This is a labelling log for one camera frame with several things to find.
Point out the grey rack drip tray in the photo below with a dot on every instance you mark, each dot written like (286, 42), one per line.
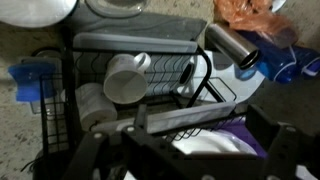
(186, 116)
(133, 43)

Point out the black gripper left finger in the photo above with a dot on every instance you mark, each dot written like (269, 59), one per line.
(88, 153)

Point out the white plastic jug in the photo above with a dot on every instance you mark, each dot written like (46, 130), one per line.
(233, 83)

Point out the stainless steel cup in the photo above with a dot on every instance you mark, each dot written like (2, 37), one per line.
(230, 43)

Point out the purple plate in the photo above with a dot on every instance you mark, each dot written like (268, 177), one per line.
(246, 136)

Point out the orange plastic bag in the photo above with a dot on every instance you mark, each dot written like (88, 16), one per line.
(253, 16)

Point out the white shallow bowl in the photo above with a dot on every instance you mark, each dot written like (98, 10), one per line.
(33, 11)

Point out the white plastic container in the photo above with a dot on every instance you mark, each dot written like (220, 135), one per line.
(95, 105)

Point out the grey bowl on saucer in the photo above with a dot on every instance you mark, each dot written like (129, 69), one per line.
(116, 10)

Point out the dark grey drying mat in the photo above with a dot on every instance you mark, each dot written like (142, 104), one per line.
(166, 26)

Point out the blue plastic bottle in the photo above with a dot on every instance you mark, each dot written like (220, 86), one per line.
(276, 66)
(310, 61)

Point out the white ceramic mug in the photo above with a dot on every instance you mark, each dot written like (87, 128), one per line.
(123, 83)

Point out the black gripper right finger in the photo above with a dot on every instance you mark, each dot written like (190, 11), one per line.
(286, 150)

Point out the blue sponge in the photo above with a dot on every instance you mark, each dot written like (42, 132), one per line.
(31, 81)

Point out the white plate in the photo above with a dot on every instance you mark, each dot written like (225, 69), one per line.
(206, 143)

